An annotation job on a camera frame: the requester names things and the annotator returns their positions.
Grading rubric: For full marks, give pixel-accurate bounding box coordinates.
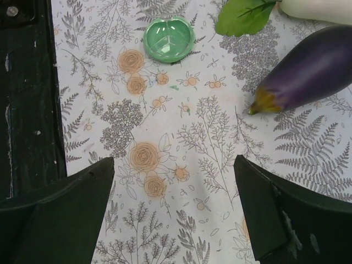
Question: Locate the purple eggplant toy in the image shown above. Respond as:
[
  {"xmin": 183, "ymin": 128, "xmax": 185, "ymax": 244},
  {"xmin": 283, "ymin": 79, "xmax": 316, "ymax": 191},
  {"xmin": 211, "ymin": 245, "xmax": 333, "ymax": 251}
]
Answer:
[{"xmin": 248, "ymin": 25, "xmax": 351, "ymax": 115}]

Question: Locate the green round pill container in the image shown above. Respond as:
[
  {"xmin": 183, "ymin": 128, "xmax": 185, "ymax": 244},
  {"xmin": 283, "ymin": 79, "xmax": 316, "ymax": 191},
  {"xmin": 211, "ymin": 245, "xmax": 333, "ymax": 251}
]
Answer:
[{"xmin": 142, "ymin": 16, "xmax": 195, "ymax": 63}]

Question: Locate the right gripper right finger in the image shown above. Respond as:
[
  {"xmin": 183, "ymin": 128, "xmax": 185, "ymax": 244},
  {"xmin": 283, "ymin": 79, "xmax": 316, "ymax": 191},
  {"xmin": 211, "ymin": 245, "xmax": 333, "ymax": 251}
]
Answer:
[{"xmin": 234, "ymin": 155, "xmax": 351, "ymax": 263}]

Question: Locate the floral patterned table mat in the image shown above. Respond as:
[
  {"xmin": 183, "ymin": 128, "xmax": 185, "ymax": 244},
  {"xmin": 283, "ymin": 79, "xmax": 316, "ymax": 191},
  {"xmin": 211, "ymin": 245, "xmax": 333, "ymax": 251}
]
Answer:
[{"xmin": 52, "ymin": 1, "xmax": 351, "ymax": 263}]

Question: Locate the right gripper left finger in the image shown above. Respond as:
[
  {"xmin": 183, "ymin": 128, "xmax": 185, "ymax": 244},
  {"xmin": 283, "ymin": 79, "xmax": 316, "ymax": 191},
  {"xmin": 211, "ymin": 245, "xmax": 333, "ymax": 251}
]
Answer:
[{"xmin": 1, "ymin": 157, "xmax": 114, "ymax": 264}]

